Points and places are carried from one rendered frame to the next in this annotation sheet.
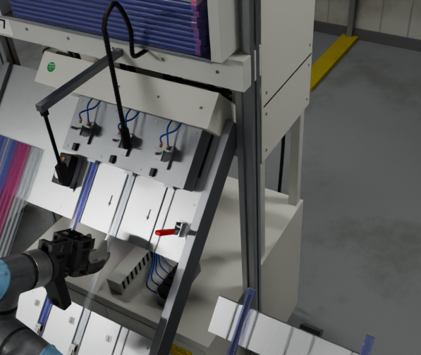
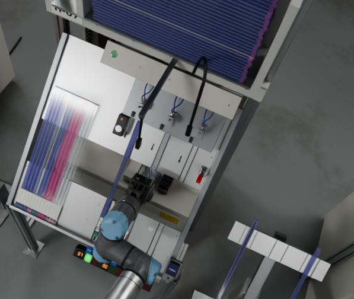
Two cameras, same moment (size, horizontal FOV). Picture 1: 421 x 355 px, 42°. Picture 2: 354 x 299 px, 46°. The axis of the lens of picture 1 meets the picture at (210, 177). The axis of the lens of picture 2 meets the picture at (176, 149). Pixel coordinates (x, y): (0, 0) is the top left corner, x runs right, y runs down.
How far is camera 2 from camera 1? 68 cm
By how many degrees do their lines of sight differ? 24
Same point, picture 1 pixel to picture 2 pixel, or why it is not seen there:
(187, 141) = (216, 123)
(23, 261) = (130, 209)
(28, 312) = (92, 209)
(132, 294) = not seen: hidden behind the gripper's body
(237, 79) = (258, 95)
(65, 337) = not seen: hidden behind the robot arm
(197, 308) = (181, 193)
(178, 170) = (209, 140)
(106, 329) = (149, 223)
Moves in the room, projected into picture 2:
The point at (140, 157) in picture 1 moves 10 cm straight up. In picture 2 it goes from (182, 128) to (187, 111)
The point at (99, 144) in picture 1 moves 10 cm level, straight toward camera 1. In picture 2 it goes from (151, 114) to (162, 138)
